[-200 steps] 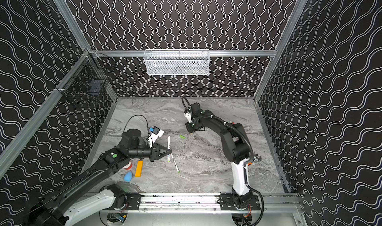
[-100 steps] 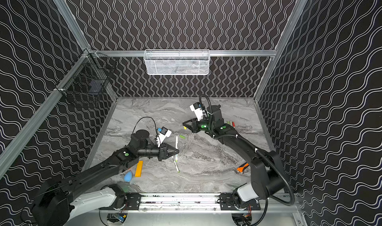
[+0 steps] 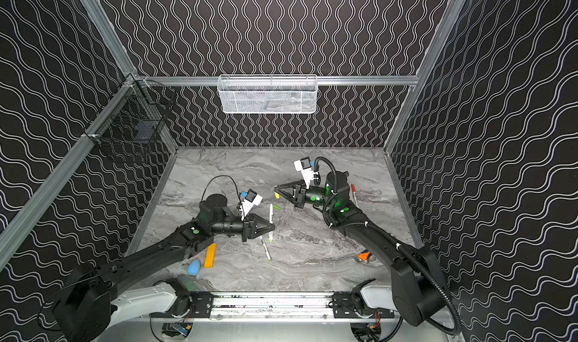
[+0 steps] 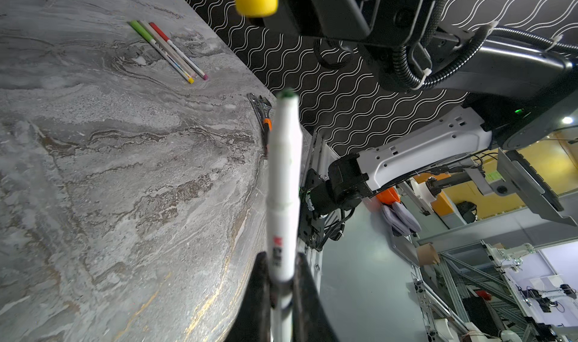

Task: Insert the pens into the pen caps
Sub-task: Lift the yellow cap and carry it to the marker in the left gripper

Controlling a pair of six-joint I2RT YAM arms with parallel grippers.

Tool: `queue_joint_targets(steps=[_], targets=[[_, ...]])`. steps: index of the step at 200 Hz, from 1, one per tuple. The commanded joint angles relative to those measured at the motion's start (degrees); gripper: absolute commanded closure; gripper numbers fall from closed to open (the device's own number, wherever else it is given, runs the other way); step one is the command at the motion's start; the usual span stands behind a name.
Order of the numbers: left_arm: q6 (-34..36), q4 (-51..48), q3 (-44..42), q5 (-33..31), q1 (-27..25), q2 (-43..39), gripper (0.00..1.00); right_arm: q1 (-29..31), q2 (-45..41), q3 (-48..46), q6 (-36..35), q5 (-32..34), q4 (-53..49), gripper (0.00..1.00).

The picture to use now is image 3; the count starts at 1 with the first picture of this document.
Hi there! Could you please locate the white pen green tip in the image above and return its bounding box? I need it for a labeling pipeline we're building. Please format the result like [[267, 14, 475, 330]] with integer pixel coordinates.
[[269, 203, 274, 243]]

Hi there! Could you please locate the white pen red cap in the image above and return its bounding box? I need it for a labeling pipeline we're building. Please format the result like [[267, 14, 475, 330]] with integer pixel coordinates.
[[351, 184, 359, 207]]

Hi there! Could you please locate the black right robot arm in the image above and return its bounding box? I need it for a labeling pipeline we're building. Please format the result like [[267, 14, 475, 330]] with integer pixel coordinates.
[[274, 156, 462, 336]]

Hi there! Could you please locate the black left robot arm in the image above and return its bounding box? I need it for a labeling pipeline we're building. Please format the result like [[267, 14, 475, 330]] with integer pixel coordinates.
[[51, 194, 275, 341]]

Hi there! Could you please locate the white pen green end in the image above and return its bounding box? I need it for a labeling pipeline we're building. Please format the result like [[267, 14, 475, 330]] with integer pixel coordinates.
[[260, 237, 272, 262]]

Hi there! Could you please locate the yellow rectangular block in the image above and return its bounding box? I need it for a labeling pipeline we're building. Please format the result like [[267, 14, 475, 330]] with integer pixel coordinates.
[[203, 243, 217, 268]]

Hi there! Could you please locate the blue egg-shaped sponge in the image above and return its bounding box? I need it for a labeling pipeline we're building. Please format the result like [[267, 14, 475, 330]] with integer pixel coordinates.
[[187, 259, 202, 276]]

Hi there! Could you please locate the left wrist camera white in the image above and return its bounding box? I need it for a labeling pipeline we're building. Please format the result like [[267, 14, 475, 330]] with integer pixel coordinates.
[[240, 189, 263, 220]]

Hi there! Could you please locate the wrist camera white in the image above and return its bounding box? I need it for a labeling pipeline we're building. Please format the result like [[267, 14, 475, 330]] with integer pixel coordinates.
[[240, 189, 263, 220], [294, 157, 321, 189]]

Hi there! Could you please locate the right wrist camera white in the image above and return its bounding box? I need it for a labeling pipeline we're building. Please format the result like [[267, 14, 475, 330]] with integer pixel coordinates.
[[294, 157, 321, 189]]

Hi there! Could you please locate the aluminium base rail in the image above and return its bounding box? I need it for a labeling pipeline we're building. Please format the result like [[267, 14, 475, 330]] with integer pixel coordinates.
[[89, 290, 457, 321]]

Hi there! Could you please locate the orange handled metal tool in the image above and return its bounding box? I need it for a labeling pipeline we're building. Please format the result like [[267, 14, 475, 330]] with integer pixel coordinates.
[[357, 250, 371, 262]]

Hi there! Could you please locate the white wire mesh basket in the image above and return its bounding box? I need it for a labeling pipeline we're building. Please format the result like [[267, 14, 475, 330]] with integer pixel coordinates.
[[217, 74, 319, 114]]

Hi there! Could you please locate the black wire mesh basket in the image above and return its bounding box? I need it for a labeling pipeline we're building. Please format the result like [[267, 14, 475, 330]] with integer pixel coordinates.
[[88, 74, 177, 164]]

